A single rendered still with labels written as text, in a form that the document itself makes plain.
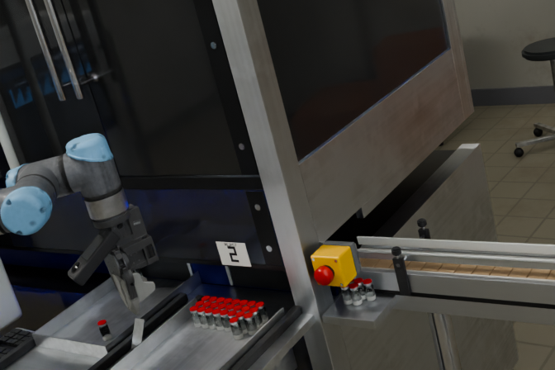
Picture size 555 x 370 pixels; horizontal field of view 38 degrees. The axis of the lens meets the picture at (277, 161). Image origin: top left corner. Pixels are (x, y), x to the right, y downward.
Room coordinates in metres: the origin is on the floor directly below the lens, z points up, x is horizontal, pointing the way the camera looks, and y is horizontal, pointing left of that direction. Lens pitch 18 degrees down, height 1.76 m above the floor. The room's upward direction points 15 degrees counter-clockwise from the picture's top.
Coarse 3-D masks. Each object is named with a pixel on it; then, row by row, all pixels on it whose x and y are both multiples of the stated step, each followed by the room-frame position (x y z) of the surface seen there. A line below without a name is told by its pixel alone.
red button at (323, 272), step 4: (320, 268) 1.53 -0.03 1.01; (324, 268) 1.52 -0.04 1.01; (328, 268) 1.53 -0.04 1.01; (316, 272) 1.53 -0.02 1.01; (320, 272) 1.52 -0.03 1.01; (324, 272) 1.52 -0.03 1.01; (328, 272) 1.52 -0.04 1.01; (316, 276) 1.53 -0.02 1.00; (320, 276) 1.52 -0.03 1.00; (324, 276) 1.52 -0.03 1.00; (328, 276) 1.51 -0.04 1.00; (332, 276) 1.52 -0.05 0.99; (316, 280) 1.53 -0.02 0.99; (320, 280) 1.52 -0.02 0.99; (324, 280) 1.52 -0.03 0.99; (328, 280) 1.51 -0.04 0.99; (332, 280) 1.52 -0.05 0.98; (320, 284) 1.53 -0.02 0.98; (324, 284) 1.52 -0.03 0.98; (328, 284) 1.52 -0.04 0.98
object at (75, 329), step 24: (96, 288) 1.96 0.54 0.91; (168, 288) 1.91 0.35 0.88; (192, 288) 1.87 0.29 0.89; (72, 312) 1.89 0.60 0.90; (96, 312) 1.88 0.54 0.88; (120, 312) 1.85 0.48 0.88; (144, 312) 1.81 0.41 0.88; (48, 336) 1.75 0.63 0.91; (72, 336) 1.79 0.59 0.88; (96, 336) 1.76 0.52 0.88; (120, 336) 1.67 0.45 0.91
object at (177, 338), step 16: (192, 304) 1.74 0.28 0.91; (176, 320) 1.69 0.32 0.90; (272, 320) 1.56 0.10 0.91; (160, 336) 1.65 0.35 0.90; (176, 336) 1.65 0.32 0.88; (192, 336) 1.63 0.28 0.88; (208, 336) 1.61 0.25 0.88; (224, 336) 1.60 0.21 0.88; (256, 336) 1.51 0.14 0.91; (144, 352) 1.60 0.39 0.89; (160, 352) 1.60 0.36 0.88; (176, 352) 1.58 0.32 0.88; (192, 352) 1.56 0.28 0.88; (208, 352) 1.55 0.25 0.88; (224, 352) 1.53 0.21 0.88; (240, 352) 1.47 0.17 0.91; (112, 368) 1.53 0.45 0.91; (128, 368) 1.56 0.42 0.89; (144, 368) 1.55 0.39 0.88; (160, 368) 1.53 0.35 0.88; (176, 368) 1.52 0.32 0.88; (192, 368) 1.50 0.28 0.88; (208, 368) 1.48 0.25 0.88; (224, 368) 1.42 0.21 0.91
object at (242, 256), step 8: (224, 248) 1.72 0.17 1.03; (240, 248) 1.69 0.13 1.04; (224, 256) 1.72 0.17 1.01; (232, 256) 1.71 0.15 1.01; (240, 256) 1.69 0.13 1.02; (248, 256) 1.68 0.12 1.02; (224, 264) 1.73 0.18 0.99; (232, 264) 1.71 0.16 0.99; (240, 264) 1.69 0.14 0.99; (248, 264) 1.68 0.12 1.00
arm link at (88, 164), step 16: (80, 144) 1.42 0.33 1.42; (96, 144) 1.43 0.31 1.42; (64, 160) 1.43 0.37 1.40; (80, 160) 1.42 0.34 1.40; (96, 160) 1.42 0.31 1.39; (112, 160) 1.45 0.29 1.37; (80, 176) 1.42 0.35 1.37; (96, 176) 1.42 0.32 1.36; (112, 176) 1.43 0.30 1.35; (96, 192) 1.42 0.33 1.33; (112, 192) 1.43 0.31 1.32
